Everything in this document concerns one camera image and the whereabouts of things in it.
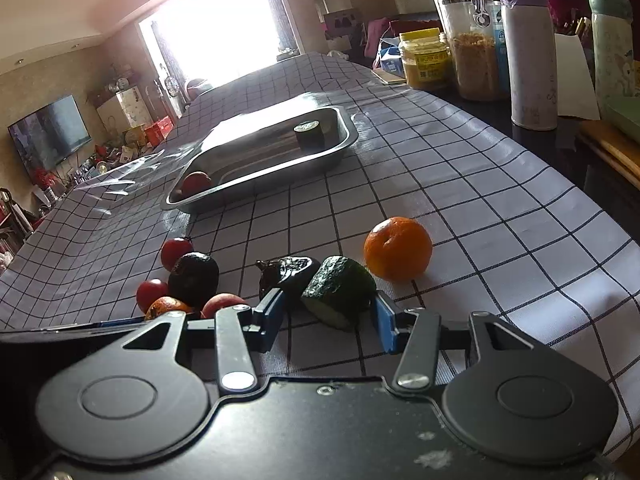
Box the metal tray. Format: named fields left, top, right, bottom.
left=161, top=105, right=359, bottom=213

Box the blue tissue pack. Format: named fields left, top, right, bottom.
left=376, top=42, right=408, bottom=81

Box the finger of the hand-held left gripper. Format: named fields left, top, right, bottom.
left=50, top=316, right=148, bottom=333

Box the yellow-lid jar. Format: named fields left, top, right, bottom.
left=398, top=29, right=453, bottom=92

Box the wooden tray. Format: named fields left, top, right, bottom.
left=370, top=67, right=408, bottom=85

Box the checkered tablecloth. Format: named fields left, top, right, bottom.
left=0, top=51, right=640, bottom=466

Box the dark avocado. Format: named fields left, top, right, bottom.
left=167, top=252, right=220, bottom=308

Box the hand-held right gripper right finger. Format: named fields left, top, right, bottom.
left=370, top=290, right=551, bottom=395

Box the flat-screen television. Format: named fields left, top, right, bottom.
left=7, top=94, right=93, bottom=173

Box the purple thermos bottle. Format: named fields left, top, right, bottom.
left=496, top=0, right=559, bottom=132

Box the green thermos bottle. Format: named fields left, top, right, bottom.
left=586, top=0, right=638, bottom=111

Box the white paper sheet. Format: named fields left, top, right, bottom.
left=555, top=34, right=601, bottom=121

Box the red round fruit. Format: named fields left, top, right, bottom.
left=180, top=171, right=213, bottom=198

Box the glass clip-top jar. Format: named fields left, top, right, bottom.
left=426, top=0, right=511, bottom=102

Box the dark shiny eggplant piece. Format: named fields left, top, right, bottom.
left=255, top=256, right=322, bottom=306

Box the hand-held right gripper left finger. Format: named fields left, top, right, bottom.
left=120, top=287, right=288, bottom=395

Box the red apple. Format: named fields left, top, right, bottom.
left=200, top=293, right=249, bottom=318

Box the red tomato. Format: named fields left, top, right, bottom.
left=160, top=237, right=195, bottom=272
left=136, top=279, right=171, bottom=313

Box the cucumber piece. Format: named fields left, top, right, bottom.
left=301, top=256, right=377, bottom=331
left=294, top=121, right=331, bottom=151

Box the small white cabinet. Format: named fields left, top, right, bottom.
left=96, top=85, right=153, bottom=133

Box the small orange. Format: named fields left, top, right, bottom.
left=144, top=296, right=193, bottom=322

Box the red gift box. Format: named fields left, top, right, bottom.
left=144, top=116, right=173, bottom=146

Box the large orange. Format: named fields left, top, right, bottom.
left=363, top=216, right=433, bottom=282

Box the wooden cutting board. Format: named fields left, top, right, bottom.
left=577, top=120, right=640, bottom=191

